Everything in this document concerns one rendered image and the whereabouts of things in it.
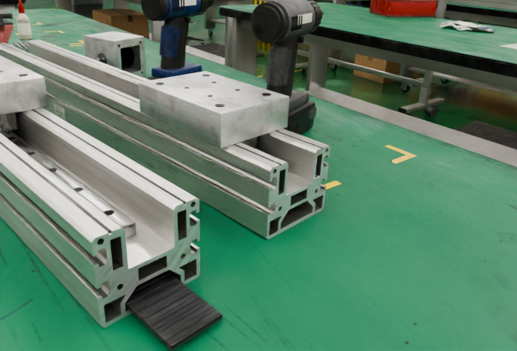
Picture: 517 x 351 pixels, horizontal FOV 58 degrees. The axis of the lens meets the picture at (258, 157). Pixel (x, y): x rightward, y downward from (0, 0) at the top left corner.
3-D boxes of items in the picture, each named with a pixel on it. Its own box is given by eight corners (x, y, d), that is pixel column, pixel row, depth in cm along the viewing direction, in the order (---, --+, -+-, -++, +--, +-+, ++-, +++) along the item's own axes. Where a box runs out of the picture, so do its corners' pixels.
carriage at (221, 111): (141, 132, 62) (138, 81, 59) (205, 115, 69) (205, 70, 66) (220, 172, 52) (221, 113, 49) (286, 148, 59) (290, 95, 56)
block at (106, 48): (78, 78, 107) (74, 36, 104) (116, 70, 116) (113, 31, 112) (108, 85, 103) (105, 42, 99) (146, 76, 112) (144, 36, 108)
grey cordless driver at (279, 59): (239, 138, 77) (243, -1, 68) (295, 110, 92) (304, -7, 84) (280, 150, 73) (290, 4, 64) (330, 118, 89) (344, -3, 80)
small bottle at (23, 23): (24, 40, 146) (18, 1, 141) (16, 38, 148) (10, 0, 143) (35, 38, 149) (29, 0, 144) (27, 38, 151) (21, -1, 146)
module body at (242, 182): (-1, 83, 101) (-9, 43, 97) (45, 77, 107) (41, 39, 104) (266, 240, 50) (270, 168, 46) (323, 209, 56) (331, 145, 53)
